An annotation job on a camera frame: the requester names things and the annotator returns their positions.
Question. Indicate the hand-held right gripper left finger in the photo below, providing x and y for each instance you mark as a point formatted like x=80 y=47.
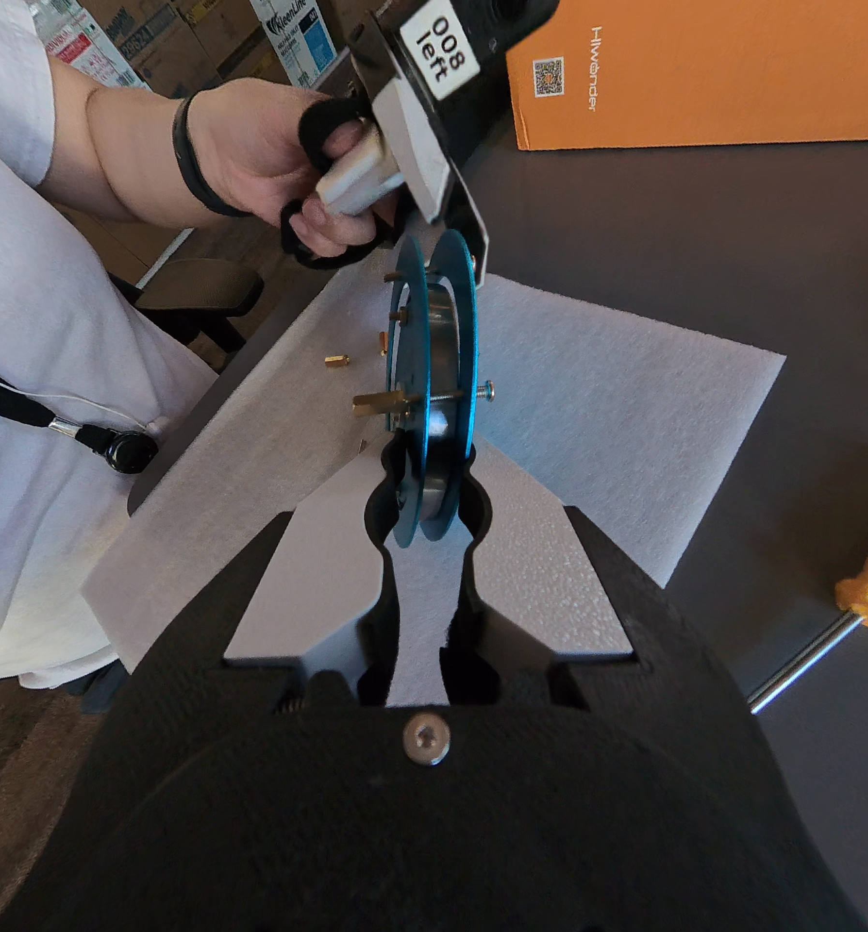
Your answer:
x=317 y=582

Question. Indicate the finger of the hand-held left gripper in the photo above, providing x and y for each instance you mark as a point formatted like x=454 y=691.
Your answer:
x=474 y=226
x=412 y=145

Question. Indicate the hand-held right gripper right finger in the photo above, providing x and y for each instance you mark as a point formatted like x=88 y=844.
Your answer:
x=550 y=582

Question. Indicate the blue metal turntable assembly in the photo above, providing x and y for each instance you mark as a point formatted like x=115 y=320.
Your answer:
x=412 y=335

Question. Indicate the long metal screw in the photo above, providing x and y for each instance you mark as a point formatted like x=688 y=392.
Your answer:
x=486 y=391

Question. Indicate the person's left hand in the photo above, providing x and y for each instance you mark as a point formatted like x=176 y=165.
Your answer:
x=252 y=145

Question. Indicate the white blue printed carton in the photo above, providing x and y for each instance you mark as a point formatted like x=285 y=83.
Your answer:
x=295 y=36

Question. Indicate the white foam sheet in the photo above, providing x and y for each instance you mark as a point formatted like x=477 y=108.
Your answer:
x=623 y=422

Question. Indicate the black wristband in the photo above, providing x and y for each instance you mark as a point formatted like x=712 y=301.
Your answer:
x=186 y=160

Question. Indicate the brown cardboard box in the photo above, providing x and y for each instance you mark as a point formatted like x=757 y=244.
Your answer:
x=201 y=36

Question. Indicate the black chair armrest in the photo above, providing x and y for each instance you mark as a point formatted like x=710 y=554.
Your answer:
x=201 y=287

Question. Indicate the orange cardboard box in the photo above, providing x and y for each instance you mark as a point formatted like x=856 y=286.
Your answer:
x=732 y=73

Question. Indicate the white red-label carton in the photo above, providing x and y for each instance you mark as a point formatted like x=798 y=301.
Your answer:
x=92 y=51

